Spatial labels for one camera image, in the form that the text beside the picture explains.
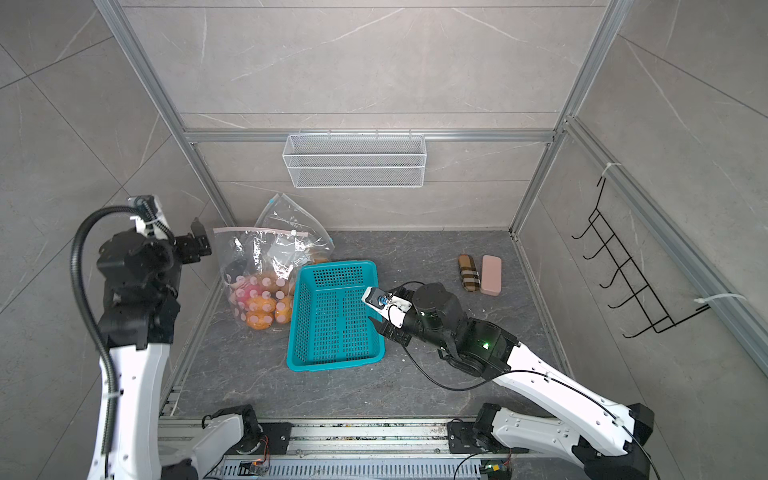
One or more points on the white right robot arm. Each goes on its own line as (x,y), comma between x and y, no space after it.
(605,438)

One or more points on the white wire mesh shelf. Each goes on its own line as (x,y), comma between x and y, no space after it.
(325,161)

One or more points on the wrinkled brown potato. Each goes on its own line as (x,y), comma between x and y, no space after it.
(283,310)

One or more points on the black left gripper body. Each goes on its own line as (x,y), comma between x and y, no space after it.
(186,252)

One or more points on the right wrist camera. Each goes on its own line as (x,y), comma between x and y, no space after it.
(381,300)

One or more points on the pink rectangular box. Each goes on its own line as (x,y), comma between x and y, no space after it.
(491,275)

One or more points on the black wire hook rack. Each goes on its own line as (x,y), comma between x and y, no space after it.
(628,271)

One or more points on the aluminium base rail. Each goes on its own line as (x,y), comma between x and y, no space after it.
(410,448)

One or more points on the pink dotted clear bag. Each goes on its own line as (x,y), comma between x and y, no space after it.
(257,256)

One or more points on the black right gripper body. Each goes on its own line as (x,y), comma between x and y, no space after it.
(416,326)

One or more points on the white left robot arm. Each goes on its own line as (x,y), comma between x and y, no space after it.
(142,276)

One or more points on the teal plastic basket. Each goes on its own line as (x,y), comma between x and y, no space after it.
(331,327)

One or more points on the brown cylindrical bottle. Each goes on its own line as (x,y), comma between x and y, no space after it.
(469,274)

